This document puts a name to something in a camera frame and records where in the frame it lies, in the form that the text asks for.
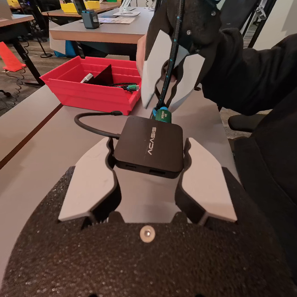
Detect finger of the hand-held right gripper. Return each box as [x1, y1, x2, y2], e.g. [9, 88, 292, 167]
[140, 29, 173, 109]
[167, 45, 206, 110]

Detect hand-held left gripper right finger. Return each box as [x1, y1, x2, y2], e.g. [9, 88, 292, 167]
[175, 137, 238, 225]

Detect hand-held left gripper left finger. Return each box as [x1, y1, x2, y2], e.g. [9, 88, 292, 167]
[58, 136, 122, 222]

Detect braided cable with green plugs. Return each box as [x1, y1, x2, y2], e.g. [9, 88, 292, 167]
[111, 82, 141, 94]
[151, 0, 186, 125]

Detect short black hub cable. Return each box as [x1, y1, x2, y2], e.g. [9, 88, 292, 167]
[74, 111, 123, 140]

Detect red bin with black divider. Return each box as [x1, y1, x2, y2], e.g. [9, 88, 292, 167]
[39, 56, 142, 116]

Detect black square hub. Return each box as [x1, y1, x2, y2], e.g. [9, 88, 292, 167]
[113, 116, 185, 179]

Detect person's right forearm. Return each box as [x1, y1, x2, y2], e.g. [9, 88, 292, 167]
[197, 27, 297, 116]

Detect grey desk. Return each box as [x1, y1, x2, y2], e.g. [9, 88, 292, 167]
[0, 85, 63, 170]
[0, 80, 242, 276]

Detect person's right hand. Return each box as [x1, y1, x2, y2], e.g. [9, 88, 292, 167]
[136, 34, 178, 83]

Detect printed papers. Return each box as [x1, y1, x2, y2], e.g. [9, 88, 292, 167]
[99, 16, 135, 25]

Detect grey table with wooden edge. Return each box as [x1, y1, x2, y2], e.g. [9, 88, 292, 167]
[0, 14, 35, 28]
[49, 6, 156, 45]

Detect white tablet stand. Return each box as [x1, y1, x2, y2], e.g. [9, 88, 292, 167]
[113, 0, 141, 17]

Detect person's black-clothed torso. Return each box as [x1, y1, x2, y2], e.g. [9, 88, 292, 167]
[233, 86, 297, 281]

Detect black chair seat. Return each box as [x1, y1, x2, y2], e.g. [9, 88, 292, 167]
[228, 114, 261, 133]

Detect dark device with display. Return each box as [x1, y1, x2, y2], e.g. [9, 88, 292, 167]
[81, 9, 101, 30]

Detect yellow plastic bin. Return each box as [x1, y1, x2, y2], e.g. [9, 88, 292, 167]
[60, 0, 101, 13]

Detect orange traffic cone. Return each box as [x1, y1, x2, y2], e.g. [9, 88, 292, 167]
[0, 42, 26, 72]

